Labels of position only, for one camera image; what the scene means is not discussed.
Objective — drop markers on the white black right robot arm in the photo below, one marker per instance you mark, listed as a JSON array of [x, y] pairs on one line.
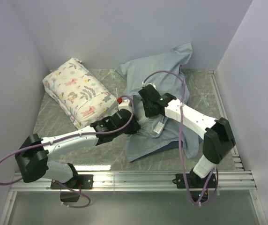
[[217, 135]]

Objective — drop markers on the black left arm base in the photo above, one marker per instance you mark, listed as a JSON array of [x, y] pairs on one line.
[[71, 191]]

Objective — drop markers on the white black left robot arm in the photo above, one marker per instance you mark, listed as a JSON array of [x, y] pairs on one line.
[[37, 157]]

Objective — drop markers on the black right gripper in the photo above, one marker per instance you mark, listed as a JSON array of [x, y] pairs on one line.
[[148, 114]]

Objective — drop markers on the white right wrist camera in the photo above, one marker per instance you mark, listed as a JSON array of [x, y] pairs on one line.
[[145, 84]]

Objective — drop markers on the white floral print pillow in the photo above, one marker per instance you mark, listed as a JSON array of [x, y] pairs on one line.
[[79, 94]]

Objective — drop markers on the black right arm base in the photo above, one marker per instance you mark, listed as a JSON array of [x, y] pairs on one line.
[[195, 182]]

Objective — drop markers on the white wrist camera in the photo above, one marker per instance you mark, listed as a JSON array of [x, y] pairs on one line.
[[145, 84], [124, 104]]

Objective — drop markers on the blue fish print pillowcase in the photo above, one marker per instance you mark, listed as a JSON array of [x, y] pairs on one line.
[[164, 70]]

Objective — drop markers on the aluminium front rail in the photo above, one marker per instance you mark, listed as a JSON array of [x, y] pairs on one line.
[[138, 181]]

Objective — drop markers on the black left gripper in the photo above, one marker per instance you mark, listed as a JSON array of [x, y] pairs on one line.
[[135, 127]]

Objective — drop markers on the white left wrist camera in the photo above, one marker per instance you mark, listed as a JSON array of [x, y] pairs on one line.
[[124, 104]]

